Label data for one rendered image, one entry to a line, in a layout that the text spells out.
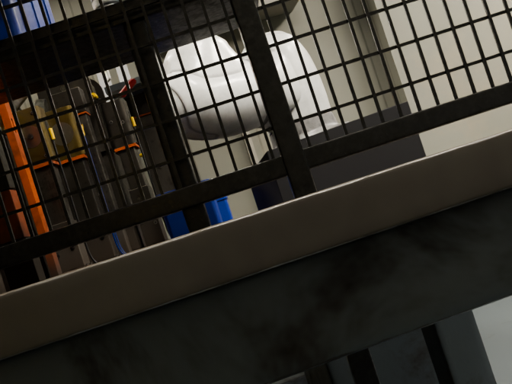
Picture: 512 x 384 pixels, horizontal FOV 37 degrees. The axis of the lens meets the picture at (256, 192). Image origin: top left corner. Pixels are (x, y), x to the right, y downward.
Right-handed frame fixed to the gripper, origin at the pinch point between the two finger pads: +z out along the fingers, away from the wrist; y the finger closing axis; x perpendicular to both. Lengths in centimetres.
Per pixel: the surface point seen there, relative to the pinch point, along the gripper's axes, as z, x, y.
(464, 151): 53, 171, 39
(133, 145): 26.8, 36.0, 17.5
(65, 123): 20, 45, 34
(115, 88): 7.4, 15.2, 10.7
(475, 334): 85, 101, -11
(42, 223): 42, 66, 49
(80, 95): 13, 40, 28
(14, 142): 25, 66, 50
